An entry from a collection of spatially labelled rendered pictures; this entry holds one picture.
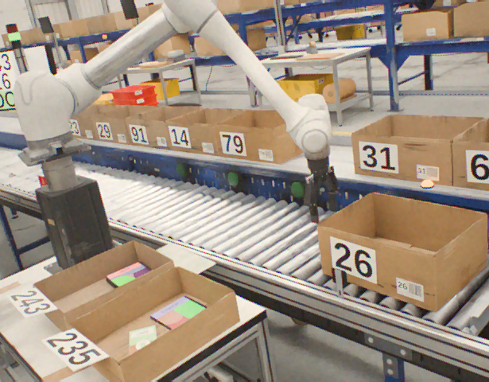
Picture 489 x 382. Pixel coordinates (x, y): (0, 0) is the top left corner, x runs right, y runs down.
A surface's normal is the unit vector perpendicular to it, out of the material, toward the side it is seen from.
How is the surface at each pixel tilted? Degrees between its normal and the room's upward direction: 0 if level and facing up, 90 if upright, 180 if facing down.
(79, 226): 90
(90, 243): 90
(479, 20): 89
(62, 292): 89
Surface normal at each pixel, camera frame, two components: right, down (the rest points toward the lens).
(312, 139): -0.01, 0.47
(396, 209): -0.73, 0.34
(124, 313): 0.66, 0.13
